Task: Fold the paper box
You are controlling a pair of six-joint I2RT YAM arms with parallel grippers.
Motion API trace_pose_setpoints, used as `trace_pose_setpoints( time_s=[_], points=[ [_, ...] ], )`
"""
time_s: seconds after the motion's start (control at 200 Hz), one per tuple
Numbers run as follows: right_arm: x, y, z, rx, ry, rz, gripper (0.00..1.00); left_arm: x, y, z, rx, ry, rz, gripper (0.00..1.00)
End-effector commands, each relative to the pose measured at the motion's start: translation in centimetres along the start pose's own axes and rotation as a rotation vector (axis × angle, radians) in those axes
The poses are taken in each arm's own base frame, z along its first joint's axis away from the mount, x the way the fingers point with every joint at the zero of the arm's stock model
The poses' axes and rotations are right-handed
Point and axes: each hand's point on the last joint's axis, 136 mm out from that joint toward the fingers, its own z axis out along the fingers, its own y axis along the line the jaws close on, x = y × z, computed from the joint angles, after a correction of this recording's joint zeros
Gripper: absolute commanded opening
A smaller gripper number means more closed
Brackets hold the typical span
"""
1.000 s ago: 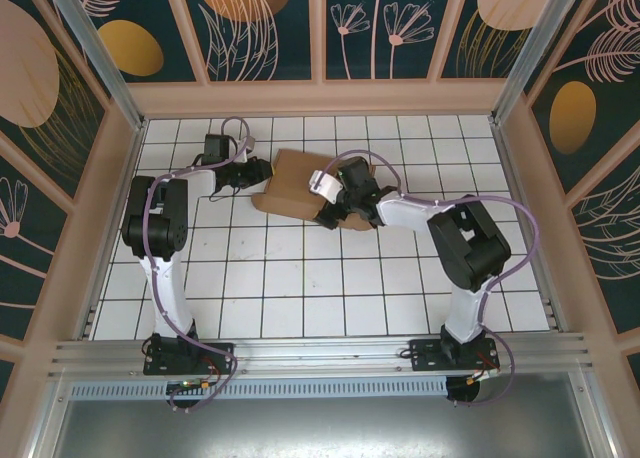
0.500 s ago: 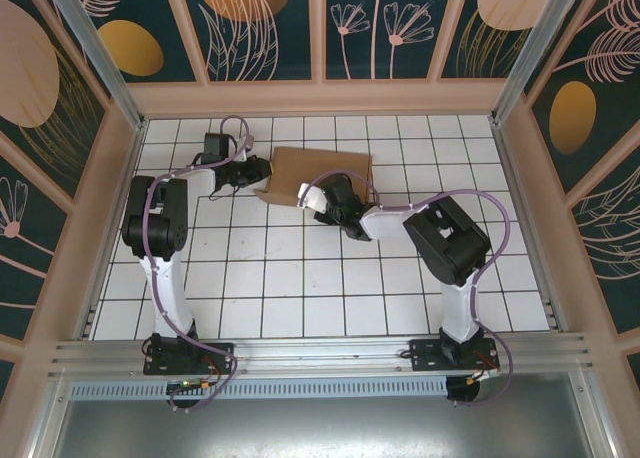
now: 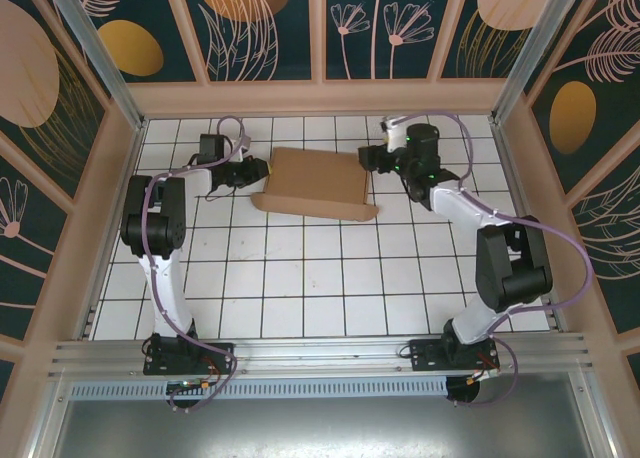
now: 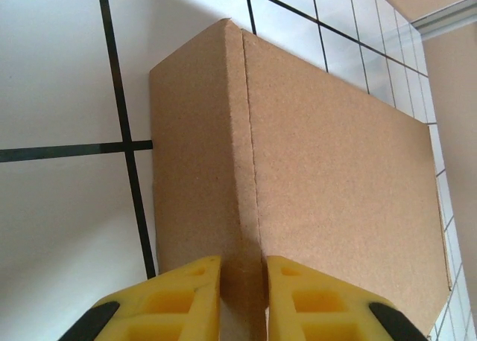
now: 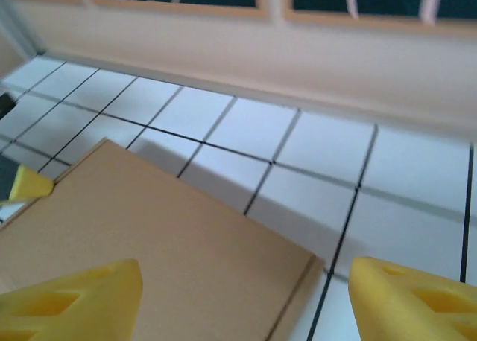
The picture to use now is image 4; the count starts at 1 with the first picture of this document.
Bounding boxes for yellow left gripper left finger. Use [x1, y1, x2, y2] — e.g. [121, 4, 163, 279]
[66, 255, 223, 341]

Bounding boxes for brown cardboard box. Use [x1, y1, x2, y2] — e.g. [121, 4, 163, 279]
[148, 17, 454, 341]

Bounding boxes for aluminium side rail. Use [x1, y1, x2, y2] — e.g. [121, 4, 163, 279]
[408, 0, 477, 39]

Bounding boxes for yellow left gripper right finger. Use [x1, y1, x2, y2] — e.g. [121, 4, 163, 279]
[266, 255, 430, 341]

